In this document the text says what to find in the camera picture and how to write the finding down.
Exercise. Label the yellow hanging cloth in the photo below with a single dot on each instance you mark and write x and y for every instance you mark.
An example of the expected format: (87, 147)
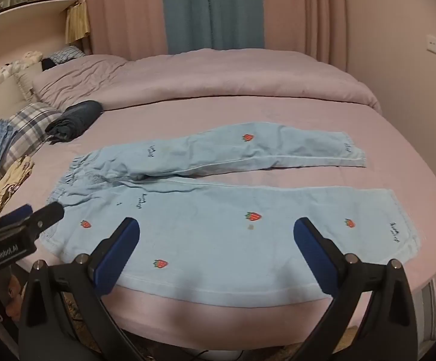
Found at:
(77, 22)

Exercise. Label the plaid pillow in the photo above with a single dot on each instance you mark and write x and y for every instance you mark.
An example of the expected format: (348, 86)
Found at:
(33, 120)

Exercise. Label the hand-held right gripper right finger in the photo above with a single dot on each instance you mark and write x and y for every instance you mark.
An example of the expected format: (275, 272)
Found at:
(315, 255)

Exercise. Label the dark folded clothes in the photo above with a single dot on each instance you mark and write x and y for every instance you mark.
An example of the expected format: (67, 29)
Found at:
(75, 120)

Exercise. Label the white plush toy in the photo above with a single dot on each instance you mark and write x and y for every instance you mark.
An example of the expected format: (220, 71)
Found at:
(15, 67)

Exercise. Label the pink curtain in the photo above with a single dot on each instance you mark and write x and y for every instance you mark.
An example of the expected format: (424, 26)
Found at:
(304, 11)

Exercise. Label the blue curtain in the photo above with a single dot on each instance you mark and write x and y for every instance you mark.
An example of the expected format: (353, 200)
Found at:
(210, 7)

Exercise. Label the light blue strawberry pants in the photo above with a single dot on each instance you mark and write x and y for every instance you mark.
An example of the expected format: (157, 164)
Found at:
(210, 240)

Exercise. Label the blue striped pillow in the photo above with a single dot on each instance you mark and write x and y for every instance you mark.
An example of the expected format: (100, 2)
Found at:
(65, 54)

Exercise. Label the pink duvet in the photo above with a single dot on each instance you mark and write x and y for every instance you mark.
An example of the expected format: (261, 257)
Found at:
(221, 71)

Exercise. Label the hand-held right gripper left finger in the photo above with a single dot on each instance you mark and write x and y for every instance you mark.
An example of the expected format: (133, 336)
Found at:
(117, 255)

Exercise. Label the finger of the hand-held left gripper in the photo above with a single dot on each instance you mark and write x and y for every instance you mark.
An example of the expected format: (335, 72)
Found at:
(13, 216)
(47, 218)

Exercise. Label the yellow printed garment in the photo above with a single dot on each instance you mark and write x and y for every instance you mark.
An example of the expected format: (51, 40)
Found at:
(11, 180)

